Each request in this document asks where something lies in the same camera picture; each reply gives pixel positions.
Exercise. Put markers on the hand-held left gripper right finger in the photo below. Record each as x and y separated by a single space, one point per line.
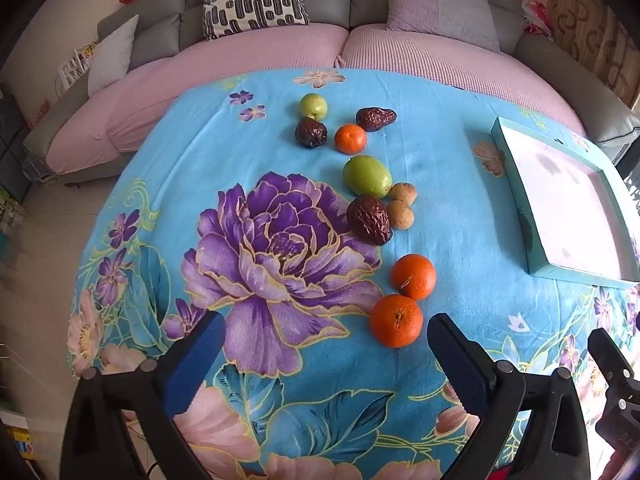
460 367

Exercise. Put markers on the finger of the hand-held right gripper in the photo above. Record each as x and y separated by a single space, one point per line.
607 355

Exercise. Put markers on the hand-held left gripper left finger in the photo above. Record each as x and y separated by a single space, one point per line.
195 365

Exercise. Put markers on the orange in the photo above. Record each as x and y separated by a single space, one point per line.
396 321
413 276

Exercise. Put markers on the teal shallow cardboard tray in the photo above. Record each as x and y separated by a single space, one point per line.
565 200

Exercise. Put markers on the brown longan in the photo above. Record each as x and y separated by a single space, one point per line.
401 213
403 193

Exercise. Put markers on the large wrinkled dried date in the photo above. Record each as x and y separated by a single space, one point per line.
369 220

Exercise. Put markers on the large green guava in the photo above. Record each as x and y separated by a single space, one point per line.
366 176

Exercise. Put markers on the small tangerine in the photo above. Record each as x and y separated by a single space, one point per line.
350 139

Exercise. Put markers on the round wrinkled dried date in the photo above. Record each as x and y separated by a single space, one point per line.
311 132

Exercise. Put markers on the tapered wrinkled dried date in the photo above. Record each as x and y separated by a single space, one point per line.
376 118

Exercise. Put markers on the small green guava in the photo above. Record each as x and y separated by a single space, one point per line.
313 106

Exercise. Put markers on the colourful box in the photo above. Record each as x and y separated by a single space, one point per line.
22 442

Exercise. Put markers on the blue floral blanket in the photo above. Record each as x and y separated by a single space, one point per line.
210 150

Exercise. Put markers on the pink sofa seat cover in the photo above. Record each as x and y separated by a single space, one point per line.
450 75
200 85

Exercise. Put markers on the light grey cushion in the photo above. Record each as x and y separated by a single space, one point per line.
112 55

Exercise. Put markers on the white decorative rack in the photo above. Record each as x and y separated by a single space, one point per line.
75 65

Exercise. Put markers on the brown patterned curtain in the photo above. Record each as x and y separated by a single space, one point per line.
590 30

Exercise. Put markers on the pink floral cloth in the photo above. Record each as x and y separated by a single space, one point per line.
532 12

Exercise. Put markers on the purple cushion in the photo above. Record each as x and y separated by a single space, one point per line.
440 2

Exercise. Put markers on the black and white patterned cushion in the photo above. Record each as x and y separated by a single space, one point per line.
255 0

